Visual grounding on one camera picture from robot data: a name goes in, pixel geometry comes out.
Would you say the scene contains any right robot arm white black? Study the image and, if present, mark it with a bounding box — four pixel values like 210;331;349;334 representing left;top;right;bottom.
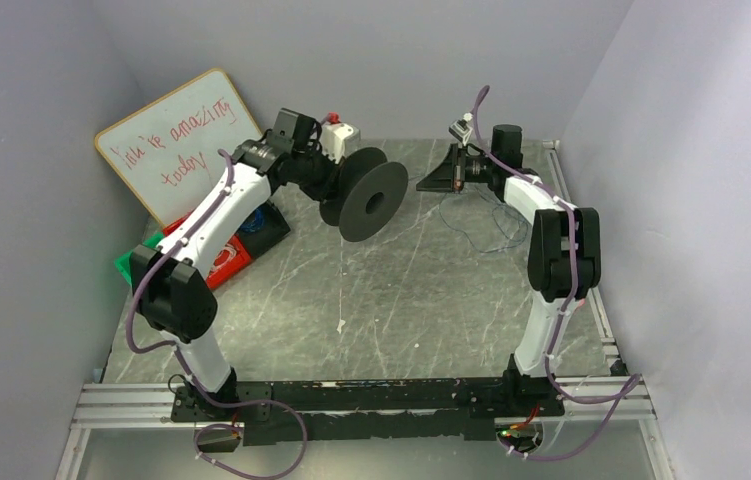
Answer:
416;120;601;397

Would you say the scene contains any red bin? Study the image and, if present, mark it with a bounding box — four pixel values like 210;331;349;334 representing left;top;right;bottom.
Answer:
162;215;254;291

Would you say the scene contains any green bin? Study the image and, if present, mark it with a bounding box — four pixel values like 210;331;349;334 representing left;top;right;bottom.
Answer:
114;232;165;286

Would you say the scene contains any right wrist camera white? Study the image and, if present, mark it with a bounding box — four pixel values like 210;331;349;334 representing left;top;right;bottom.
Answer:
448;112;474;146

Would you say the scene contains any whiteboard with red writing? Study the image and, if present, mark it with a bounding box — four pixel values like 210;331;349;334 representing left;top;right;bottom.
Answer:
94;68;262;227

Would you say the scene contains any black spool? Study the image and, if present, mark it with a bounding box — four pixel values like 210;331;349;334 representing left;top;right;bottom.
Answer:
319;147;409;242

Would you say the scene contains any blue cable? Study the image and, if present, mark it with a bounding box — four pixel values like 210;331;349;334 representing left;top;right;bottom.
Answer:
408;175;532;256
242;206;269;234

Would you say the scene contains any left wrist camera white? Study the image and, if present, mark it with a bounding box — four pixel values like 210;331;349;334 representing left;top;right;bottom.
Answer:
319;112;361;164

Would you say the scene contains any blue cable in bin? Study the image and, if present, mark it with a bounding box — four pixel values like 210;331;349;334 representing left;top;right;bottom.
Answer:
242;206;269;234

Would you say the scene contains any black bin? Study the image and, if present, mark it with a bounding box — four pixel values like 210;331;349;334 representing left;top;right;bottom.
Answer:
236;201;291;259

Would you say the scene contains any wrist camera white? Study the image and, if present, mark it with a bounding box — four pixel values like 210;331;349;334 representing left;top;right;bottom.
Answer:
448;112;474;146
319;112;361;164

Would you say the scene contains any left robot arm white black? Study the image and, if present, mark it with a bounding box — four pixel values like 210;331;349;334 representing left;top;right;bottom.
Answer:
125;108;357;406

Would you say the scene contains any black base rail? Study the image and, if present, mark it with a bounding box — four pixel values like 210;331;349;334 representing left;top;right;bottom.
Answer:
170;363;565;446

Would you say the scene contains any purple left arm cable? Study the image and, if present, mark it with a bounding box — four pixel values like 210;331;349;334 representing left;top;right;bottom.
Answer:
124;148;310;480

